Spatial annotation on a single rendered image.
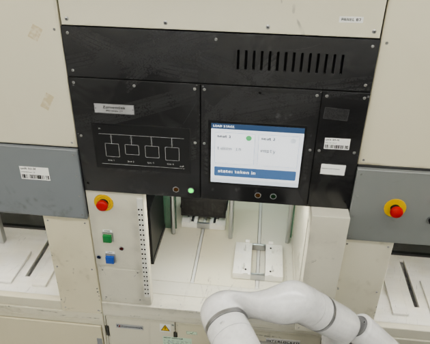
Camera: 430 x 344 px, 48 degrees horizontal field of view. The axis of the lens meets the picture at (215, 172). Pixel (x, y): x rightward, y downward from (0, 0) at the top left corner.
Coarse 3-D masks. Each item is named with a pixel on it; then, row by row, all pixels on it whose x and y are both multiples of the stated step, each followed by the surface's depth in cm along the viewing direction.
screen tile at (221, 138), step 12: (216, 132) 148; (228, 132) 148; (216, 144) 150; (228, 144) 150; (240, 144) 149; (252, 144) 149; (216, 156) 153; (228, 156) 152; (240, 156) 152; (252, 156) 151
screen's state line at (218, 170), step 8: (216, 168) 155; (224, 168) 154; (232, 168) 154; (240, 168) 154; (232, 176) 156; (240, 176) 155; (248, 176) 155; (256, 176) 155; (264, 176) 154; (272, 176) 154; (280, 176) 154; (288, 176) 154
